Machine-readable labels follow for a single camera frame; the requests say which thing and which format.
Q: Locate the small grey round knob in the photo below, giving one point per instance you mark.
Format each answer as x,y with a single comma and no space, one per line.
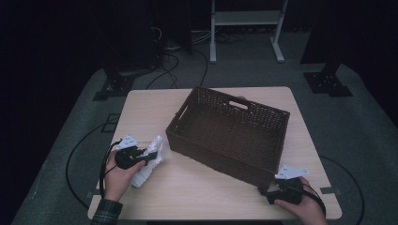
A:
241,97

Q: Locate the brown woven basket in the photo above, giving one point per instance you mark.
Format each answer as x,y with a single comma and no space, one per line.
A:
231,134

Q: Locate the white knitted cloth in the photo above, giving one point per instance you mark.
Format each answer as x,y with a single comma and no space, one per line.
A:
147,175

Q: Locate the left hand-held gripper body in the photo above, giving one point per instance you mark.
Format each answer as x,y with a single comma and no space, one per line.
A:
128,157

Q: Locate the white metal stand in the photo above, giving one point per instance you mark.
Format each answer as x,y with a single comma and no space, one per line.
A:
245,18

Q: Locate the person's right hand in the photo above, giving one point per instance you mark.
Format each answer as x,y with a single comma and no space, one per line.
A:
308,209

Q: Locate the person's left hand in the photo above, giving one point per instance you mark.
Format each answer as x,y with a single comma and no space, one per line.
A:
119,181

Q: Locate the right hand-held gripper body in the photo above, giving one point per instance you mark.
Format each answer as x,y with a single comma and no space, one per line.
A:
287,192

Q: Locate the grey tape strip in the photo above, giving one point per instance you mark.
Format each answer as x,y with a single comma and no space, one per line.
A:
94,193
328,190

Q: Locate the black stand base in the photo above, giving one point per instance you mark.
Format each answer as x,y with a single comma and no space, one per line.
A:
115,86
325,82

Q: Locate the dark equipment cabinet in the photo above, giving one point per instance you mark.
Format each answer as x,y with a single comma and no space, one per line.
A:
131,34

